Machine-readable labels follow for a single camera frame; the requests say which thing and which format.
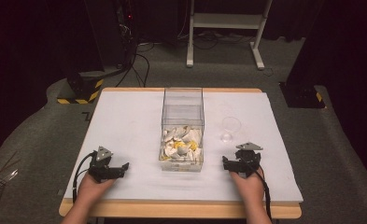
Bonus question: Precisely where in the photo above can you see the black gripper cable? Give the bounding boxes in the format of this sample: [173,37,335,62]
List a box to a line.
[72,150,97,203]
[239,158,273,221]

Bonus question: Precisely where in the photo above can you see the black yellow striped stand base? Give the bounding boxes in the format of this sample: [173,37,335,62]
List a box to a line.
[56,70,106,105]

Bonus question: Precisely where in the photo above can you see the clear plastic cup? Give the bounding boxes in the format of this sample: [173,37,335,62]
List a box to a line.
[219,116,243,144]

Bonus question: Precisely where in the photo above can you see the pile of broken eggshells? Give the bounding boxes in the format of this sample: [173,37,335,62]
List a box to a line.
[160,125,204,163]

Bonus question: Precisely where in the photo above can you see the white metal stand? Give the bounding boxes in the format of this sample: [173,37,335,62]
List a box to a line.
[186,0,274,71]

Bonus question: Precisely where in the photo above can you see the person's right hand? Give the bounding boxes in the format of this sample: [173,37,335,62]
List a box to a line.
[230,167,265,203]

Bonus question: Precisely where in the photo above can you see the clear plastic box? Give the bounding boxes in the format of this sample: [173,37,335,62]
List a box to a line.
[158,87,205,173]

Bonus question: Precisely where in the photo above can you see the dark equipment with red light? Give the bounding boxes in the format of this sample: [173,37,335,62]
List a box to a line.
[115,0,139,68]

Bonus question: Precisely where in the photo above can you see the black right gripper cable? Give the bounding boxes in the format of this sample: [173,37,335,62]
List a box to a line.
[239,158,273,221]

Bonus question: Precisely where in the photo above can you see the black floor cables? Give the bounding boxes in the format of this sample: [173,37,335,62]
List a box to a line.
[115,31,266,89]

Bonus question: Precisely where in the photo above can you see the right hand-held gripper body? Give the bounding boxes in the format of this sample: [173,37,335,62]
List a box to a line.
[231,142,264,179]

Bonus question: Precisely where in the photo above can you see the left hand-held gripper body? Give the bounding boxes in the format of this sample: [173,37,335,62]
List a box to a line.
[88,146,120,184]

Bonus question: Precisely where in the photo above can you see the wooden table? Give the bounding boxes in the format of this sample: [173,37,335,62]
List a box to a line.
[58,87,303,220]

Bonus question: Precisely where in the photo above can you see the person's left hand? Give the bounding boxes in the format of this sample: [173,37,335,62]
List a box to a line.
[76,172,117,207]

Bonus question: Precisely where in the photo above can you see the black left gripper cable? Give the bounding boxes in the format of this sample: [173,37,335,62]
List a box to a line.
[72,150,97,203]

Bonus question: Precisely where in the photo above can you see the white table mat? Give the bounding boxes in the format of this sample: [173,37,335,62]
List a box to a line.
[63,91,304,203]

